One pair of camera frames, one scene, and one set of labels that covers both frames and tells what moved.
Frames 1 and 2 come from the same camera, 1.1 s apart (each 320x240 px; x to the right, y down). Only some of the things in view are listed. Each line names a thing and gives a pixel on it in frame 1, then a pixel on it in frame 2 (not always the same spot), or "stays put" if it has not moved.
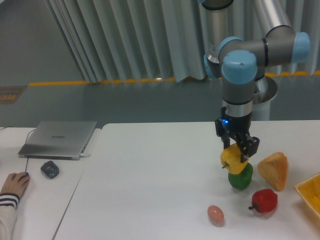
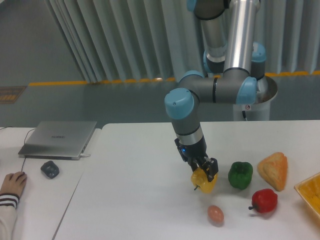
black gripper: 228,126 to 191,153
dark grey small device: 50,169 stays put
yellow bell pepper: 230,159 to 199,179
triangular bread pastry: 275,168 stays put
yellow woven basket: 309,189 stays put
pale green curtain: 126,41 stays put
